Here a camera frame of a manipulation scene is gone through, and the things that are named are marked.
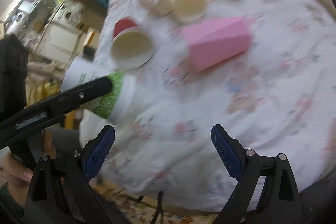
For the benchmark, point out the person's left forearm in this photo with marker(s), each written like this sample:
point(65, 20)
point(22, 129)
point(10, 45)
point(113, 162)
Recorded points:
point(8, 200)

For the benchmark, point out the yellow cloth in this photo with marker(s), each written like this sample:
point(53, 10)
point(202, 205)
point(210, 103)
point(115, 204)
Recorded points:
point(48, 88)

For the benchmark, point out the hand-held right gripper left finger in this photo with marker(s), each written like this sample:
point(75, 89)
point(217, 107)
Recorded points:
point(101, 151)

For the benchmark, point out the person's left hand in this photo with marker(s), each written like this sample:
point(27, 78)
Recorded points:
point(14, 171)

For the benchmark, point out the white cabinet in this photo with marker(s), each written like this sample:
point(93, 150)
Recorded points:
point(60, 37)

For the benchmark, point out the black cloth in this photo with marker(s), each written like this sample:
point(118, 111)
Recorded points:
point(13, 69)

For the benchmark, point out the patterned floor mat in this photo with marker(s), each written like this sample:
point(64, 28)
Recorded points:
point(123, 203)

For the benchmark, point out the pink box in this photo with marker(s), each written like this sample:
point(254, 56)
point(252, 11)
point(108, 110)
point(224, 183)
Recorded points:
point(218, 43)

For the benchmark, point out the cardboard box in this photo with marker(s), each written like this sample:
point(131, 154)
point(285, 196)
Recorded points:
point(91, 37)

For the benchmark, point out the red paper cup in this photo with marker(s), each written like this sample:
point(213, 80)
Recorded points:
point(131, 48)

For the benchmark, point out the white printed blanket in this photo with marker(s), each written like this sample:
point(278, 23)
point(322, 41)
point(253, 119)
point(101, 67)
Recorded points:
point(210, 108)

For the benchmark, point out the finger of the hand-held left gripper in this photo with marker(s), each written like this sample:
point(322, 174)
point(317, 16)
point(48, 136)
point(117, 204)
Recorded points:
point(78, 95)

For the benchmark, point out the white washing machine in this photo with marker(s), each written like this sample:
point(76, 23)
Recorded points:
point(68, 13)

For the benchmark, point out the small cream paper cup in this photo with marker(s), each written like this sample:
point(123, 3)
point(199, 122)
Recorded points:
point(162, 6)

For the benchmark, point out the striped cream paper cup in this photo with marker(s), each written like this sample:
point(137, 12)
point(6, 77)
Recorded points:
point(189, 6)

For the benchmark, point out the green and white paper cup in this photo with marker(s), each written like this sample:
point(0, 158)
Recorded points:
point(111, 104)

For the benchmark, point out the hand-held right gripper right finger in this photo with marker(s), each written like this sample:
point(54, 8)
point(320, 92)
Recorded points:
point(226, 153)

